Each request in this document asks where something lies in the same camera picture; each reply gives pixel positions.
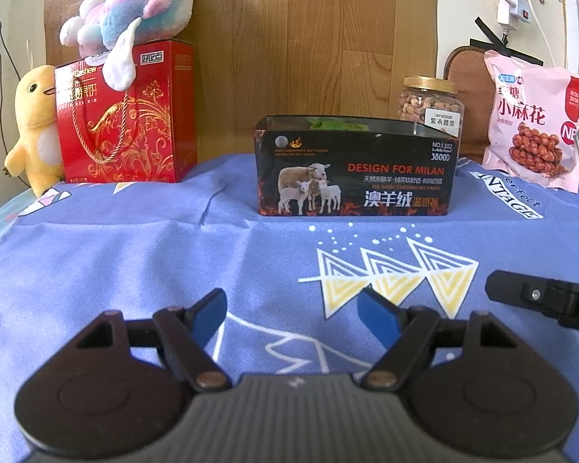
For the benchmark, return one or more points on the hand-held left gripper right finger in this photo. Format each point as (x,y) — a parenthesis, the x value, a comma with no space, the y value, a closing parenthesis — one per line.
(374,316)

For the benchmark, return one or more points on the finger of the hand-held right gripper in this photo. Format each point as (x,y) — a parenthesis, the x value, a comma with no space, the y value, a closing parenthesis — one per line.
(535,293)

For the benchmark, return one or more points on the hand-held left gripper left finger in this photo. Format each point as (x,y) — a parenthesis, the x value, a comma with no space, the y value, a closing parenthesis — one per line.
(210,316)

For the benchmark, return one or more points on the black sheep print tin box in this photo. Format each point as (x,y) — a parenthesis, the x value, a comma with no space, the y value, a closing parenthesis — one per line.
(357,188)

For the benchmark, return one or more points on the blue printed tablecloth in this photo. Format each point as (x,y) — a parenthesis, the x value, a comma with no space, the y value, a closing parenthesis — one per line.
(125,251)

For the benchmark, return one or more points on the pink snack bag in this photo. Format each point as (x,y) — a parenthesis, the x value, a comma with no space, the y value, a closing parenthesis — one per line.
(526,115)

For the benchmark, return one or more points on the green packet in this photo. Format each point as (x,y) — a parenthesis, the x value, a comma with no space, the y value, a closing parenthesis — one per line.
(337,125)

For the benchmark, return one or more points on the red gift box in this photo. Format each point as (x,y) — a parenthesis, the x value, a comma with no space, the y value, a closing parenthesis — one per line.
(164,120)

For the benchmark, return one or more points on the clear nut jar gold lid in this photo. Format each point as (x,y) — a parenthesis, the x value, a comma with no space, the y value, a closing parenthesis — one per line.
(424,106)

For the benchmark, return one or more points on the brown chair back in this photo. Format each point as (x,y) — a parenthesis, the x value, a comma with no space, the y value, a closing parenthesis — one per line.
(468,87)

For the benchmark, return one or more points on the black tape strips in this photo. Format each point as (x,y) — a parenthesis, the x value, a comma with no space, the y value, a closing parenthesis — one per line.
(504,41)

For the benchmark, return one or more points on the yellow duck plush toy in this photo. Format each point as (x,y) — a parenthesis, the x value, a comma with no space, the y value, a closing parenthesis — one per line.
(31,120)

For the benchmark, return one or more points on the white power strip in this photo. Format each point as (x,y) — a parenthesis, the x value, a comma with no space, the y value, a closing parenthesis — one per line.
(514,12)

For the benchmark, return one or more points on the wooden board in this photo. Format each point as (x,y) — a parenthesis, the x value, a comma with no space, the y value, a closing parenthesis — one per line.
(294,33)

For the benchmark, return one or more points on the pink blue plush toy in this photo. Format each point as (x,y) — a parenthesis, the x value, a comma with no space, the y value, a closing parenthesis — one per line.
(144,9)

